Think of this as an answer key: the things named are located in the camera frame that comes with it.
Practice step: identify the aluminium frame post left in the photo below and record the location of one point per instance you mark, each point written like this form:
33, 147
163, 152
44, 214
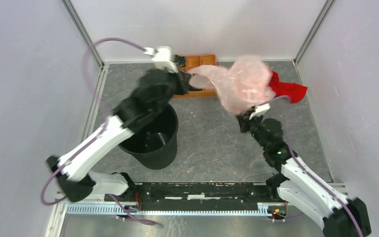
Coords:
72, 12

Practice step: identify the black plastic trash bin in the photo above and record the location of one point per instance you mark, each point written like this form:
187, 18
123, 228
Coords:
155, 145

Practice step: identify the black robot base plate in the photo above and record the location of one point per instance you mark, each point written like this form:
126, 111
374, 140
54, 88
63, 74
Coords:
198, 196

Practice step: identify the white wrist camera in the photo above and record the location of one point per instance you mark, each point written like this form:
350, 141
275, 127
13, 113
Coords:
162, 58
259, 111

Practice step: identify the red cloth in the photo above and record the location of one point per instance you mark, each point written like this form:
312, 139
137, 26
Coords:
295, 91

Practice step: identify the pink plastic trash bag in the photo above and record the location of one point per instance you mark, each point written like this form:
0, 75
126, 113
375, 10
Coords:
244, 85

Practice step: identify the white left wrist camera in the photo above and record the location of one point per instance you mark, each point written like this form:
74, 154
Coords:
162, 58

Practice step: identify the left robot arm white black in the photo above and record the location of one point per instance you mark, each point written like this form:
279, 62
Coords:
145, 103

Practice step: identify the rolled dark belt green yellow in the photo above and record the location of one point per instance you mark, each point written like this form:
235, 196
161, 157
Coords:
180, 60

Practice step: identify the aluminium frame post right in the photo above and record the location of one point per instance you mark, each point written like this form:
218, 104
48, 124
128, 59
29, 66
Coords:
313, 30

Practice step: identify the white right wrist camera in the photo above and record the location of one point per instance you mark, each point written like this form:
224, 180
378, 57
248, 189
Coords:
259, 111

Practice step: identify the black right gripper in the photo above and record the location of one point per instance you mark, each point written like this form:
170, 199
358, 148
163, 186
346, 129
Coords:
244, 121

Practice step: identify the aluminium frame post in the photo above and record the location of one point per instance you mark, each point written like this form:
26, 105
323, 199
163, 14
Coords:
313, 30
72, 12

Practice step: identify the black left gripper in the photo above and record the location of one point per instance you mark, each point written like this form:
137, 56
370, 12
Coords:
183, 79

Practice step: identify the slotted white cable duct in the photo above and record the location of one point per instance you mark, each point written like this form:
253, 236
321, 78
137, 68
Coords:
114, 209

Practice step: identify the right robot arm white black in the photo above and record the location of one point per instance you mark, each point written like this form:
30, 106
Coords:
334, 212

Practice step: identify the orange wooden compartment tray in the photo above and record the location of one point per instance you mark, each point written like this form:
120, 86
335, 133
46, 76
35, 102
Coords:
194, 61

